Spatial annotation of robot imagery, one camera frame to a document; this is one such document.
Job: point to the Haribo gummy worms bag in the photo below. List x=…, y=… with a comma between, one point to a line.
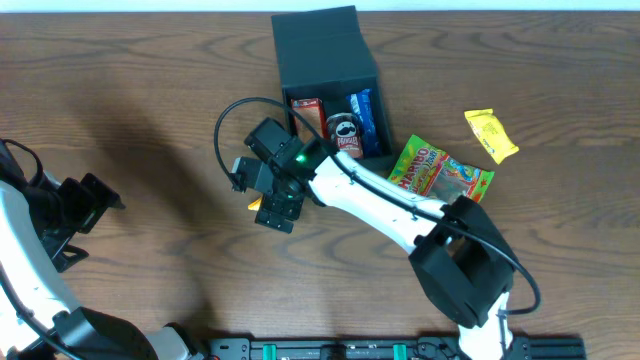
x=428, y=171

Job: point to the yellow snack packet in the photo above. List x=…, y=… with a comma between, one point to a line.
x=491, y=134

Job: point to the small red Pringles can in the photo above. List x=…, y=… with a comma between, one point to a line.
x=344, y=132

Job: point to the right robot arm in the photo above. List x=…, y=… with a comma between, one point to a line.
x=461, y=260

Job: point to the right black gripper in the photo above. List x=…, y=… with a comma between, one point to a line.
x=273, y=204

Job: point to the blue snack bar wrapper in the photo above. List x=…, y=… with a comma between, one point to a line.
x=360, y=105

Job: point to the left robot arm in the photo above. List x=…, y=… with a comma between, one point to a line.
x=40, y=316

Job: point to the dark green box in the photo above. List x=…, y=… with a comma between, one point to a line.
x=322, y=54

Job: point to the small orange yellow snack bag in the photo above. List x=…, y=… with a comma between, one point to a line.
x=255, y=205

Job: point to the red and white carton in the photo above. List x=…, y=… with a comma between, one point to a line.
x=312, y=110

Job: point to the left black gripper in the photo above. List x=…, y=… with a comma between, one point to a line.
x=93, y=191

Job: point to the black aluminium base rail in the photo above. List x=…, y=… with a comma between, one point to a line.
x=423, y=348

